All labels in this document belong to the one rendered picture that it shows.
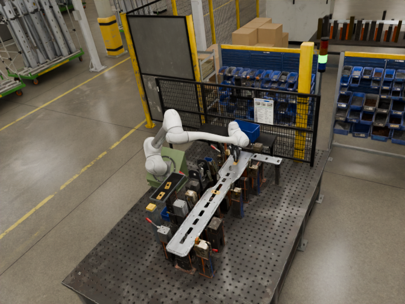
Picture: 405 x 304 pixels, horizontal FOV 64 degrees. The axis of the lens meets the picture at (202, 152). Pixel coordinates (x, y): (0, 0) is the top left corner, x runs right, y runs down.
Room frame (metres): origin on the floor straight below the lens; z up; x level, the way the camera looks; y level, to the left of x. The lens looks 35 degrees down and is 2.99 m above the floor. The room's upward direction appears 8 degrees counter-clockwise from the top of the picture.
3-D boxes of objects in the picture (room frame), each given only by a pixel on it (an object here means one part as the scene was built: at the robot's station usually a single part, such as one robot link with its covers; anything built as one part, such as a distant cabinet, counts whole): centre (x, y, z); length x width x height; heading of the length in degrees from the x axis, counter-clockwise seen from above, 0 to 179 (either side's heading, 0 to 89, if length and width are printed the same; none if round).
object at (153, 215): (1.92, 0.48, 0.92); 0.08 x 0.08 x 0.44; 57
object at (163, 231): (1.74, 0.39, 0.88); 0.11 x 0.10 x 0.36; 57
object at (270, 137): (3.01, -0.39, 1.02); 0.90 x 0.22 x 0.03; 57
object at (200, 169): (2.34, 0.05, 0.94); 0.18 x 0.13 x 0.49; 147
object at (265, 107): (2.95, -0.70, 1.30); 0.23 x 0.02 x 0.31; 57
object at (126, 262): (2.27, -0.06, 0.68); 2.56 x 1.61 x 0.04; 146
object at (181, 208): (1.96, 0.25, 0.90); 0.13 x 0.10 x 0.41; 57
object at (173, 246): (2.13, -0.06, 1.00); 1.38 x 0.22 x 0.02; 147
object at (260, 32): (7.00, -1.63, 0.52); 1.20 x 0.80 x 1.05; 143
